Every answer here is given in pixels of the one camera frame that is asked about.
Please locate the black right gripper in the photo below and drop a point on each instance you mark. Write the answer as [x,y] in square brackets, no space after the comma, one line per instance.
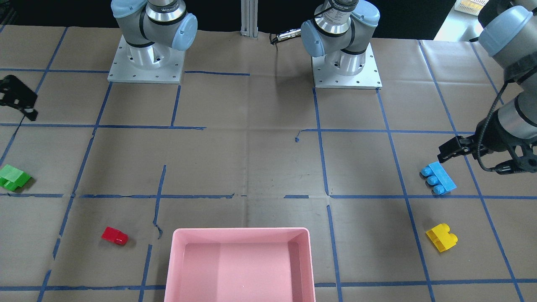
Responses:
[14,95]

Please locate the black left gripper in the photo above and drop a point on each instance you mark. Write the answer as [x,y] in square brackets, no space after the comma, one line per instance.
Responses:
[488,142]

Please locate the blue toy block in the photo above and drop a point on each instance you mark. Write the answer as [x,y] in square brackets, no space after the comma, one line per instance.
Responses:
[437,178]

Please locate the green toy block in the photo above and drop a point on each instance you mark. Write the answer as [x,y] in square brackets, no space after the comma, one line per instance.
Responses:
[11,178]

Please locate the yellow toy block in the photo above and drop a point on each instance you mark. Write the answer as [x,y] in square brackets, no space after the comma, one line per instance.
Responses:
[441,237]

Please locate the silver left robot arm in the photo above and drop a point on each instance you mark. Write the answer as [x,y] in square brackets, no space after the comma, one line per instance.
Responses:
[505,141]

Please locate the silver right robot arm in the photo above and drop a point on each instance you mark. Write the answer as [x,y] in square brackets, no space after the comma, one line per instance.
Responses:
[70,61]

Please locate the pink plastic box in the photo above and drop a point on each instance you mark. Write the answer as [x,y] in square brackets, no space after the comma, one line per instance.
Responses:
[271,264]

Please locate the red toy block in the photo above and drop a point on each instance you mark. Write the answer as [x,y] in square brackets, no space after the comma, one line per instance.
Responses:
[115,236]

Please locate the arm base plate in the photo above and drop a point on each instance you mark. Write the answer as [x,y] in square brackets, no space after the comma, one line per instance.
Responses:
[152,64]
[339,70]

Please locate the aluminium frame post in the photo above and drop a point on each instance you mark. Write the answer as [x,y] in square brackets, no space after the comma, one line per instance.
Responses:
[249,18]

